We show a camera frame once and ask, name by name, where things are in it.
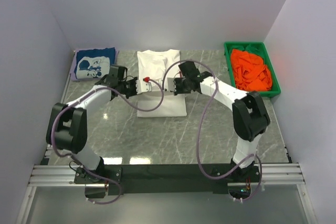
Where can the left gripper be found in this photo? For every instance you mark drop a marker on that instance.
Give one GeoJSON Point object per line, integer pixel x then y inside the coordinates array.
{"type": "Point", "coordinates": [134, 87]}

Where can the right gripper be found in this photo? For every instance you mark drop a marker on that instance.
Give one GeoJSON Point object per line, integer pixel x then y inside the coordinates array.
{"type": "Point", "coordinates": [177, 86]}

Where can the folded blue printed t-shirt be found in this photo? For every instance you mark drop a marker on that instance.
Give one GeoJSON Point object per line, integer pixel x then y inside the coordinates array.
{"type": "Point", "coordinates": [92, 62]}

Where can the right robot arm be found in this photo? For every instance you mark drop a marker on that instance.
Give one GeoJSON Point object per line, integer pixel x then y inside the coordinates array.
{"type": "Point", "coordinates": [250, 116]}

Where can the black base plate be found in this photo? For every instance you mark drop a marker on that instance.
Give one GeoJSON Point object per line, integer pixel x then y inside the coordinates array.
{"type": "Point", "coordinates": [189, 185]}

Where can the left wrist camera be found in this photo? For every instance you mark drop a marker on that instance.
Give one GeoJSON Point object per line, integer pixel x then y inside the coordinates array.
{"type": "Point", "coordinates": [143, 85]}

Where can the aluminium rail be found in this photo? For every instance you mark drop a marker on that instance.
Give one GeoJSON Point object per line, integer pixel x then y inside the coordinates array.
{"type": "Point", "coordinates": [45, 175]}

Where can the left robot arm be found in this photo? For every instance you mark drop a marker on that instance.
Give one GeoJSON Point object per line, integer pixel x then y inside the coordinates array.
{"type": "Point", "coordinates": [67, 130]}

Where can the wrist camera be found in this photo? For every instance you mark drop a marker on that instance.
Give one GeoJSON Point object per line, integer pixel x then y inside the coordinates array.
{"type": "Point", "coordinates": [170, 84]}
{"type": "Point", "coordinates": [143, 85]}

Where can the orange t-shirt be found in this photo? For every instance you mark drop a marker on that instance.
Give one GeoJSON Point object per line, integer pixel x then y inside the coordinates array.
{"type": "Point", "coordinates": [250, 72]}

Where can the green plastic bin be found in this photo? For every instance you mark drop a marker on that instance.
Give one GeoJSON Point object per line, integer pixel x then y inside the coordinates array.
{"type": "Point", "coordinates": [240, 45]}

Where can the white t-shirt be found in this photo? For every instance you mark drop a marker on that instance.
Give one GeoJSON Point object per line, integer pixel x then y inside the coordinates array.
{"type": "Point", "coordinates": [154, 64]}

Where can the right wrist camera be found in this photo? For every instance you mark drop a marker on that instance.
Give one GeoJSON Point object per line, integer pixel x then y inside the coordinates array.
{"type": "Point", "coordinates": [170, 84]}

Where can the dark green t-shirt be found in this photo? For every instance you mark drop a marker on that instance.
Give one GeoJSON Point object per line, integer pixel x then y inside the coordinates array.
{"type": "Point", "coordinates": [253, 49]}

